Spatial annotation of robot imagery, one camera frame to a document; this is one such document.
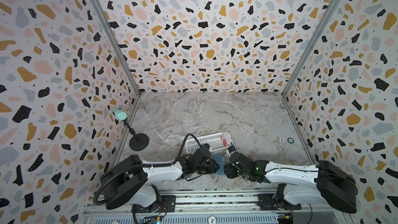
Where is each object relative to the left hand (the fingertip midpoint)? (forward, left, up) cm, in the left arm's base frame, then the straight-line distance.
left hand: (223, 166), depth 79 cm
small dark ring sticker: (+18, -45, -7) cm, 49 cm away
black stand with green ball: (+17, +49, -5) cm, 52 cm away
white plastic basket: (+17, +4, -6) cm, 19 cm away
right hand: (+1, -1, -3) cm, 4 cm away
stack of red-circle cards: (+17, -3, -3) cm, 18 cm away
